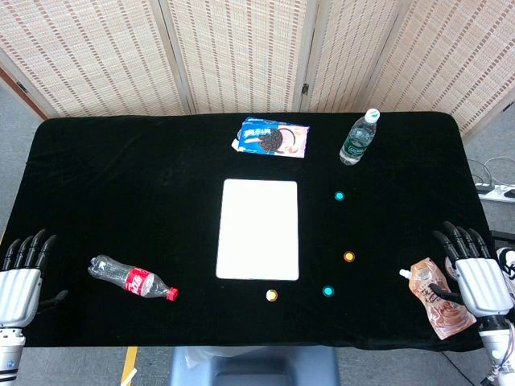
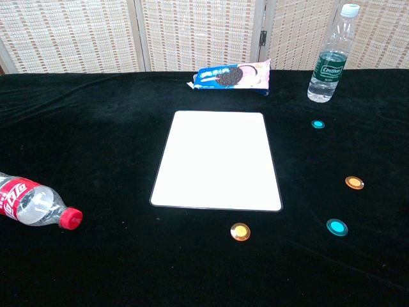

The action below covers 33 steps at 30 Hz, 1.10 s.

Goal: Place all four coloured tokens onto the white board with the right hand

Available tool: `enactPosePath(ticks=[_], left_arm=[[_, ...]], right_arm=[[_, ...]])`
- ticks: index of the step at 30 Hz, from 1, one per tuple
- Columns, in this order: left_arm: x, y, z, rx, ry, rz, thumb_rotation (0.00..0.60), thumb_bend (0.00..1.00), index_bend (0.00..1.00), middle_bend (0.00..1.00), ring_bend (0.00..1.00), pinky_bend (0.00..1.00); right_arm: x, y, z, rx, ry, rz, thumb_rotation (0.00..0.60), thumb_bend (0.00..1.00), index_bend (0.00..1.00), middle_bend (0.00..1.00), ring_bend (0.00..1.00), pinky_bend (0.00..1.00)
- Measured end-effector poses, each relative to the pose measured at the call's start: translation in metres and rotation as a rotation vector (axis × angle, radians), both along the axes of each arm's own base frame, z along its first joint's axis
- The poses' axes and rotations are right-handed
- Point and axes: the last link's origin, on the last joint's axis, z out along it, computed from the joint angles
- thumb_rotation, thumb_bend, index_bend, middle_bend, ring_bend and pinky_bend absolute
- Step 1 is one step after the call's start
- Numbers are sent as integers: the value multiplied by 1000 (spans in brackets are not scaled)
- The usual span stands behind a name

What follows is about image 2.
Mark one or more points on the orange disc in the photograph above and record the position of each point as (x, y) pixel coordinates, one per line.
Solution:
(240, 231)
(354, 182)

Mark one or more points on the white rectangular board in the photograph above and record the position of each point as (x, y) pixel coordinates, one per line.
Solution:
(217, 160)

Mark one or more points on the blue pink cookie pack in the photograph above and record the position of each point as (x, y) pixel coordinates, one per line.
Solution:
(230, 76)

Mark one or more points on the black velvet tablecloth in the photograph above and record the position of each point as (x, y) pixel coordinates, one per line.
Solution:
(96, 144)

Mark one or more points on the woven bamboo folding screen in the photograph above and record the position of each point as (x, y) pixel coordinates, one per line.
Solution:
(198, 32)

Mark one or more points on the green label water bottle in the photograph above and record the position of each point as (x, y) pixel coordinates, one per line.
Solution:
(329, 73)

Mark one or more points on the red label cola bottle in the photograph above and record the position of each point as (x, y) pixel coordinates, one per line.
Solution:
(32, 201)

